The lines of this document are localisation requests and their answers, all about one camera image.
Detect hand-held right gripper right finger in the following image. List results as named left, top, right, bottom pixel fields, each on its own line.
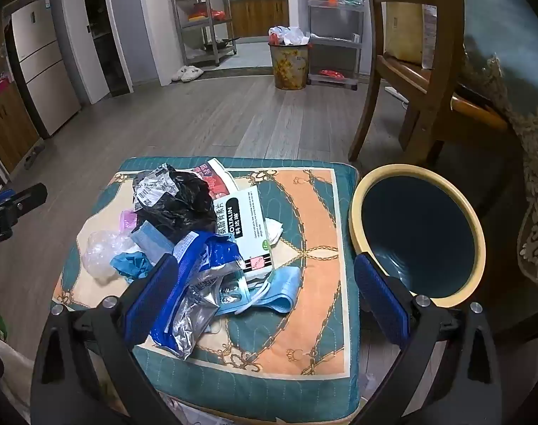
left=353, top=252, right=504, bottom=425

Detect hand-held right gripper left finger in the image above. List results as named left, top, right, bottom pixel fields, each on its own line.
left=30, top=252, right=181, bottom=425

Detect blue glove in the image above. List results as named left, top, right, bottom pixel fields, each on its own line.
left=110, top=251, right=157, bottom=284

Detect blue silver foil packet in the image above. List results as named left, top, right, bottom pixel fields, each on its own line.
left=151, top=230, right=252, bottom=361

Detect clear plastic bag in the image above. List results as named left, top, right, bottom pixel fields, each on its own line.
left=82, top=230, right=134, bottom=282

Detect blue bin with yellow rim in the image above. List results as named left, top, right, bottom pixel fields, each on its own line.
left=349, top=164, right=486, bottom=308

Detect purple plastic bottle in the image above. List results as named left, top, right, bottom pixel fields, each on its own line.
left=119, top=209, right=139, bottom=233

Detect black plastic bag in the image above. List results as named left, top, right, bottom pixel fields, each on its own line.
left=134, top=166, right=219, bottom=244

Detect silver foil wrapper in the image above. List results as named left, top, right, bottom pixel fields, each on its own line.
left=134, top=164, right=181, bottom=211

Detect white green medicine box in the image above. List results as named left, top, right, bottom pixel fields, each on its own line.
left=213, top=185, right=276, bottom=282

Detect white tissue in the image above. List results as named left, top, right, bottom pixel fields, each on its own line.
left=264, top=218, right=285, bottom=246

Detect red white packet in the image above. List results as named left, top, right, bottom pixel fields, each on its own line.
left=193, top=158, right=234, bottom=200

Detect teal orange printed seat cushion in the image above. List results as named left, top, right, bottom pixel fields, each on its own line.
left=51, top=156, right=362, bottom=425

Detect white refrigerator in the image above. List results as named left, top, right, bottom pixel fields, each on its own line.
left=3, top=0, right=81, bottom=138

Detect white door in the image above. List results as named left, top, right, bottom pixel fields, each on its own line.
left=58, top=0, right=111, bottom=104

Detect black wok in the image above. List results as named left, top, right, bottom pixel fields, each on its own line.
left=202, top=38, right=240, bottom=51

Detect metal shelf rack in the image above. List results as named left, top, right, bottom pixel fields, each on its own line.
left=168, top=0, right=238, bottom=67

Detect floral metal bin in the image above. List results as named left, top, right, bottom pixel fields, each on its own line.
left=268, top=42, right=310, bottom=91

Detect red plastic bag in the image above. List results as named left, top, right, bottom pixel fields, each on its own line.
left=188, top=6, right=225, bottom=22

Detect yellow bag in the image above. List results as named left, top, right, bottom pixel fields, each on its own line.
left=384, top=0, right=426, bottom=65

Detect wooden chair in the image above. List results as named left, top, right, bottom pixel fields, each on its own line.
left=349, top=0, right=513, bottom=164

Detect crumpled white plastic bags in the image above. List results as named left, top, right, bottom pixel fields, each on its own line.
left=269, top=25, right=311, bottom=47

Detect grey plastic trolley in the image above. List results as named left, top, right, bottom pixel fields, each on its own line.
left=306, top=0, right=367, bottom=86

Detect wooden kitchen cabinet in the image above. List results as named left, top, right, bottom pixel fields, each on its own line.
left=229, top=0, right=289, bottom=38

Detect teal lace-trimmed tablecloth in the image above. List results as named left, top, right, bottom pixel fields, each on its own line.
left=455, top=0, right=538, bottom=295

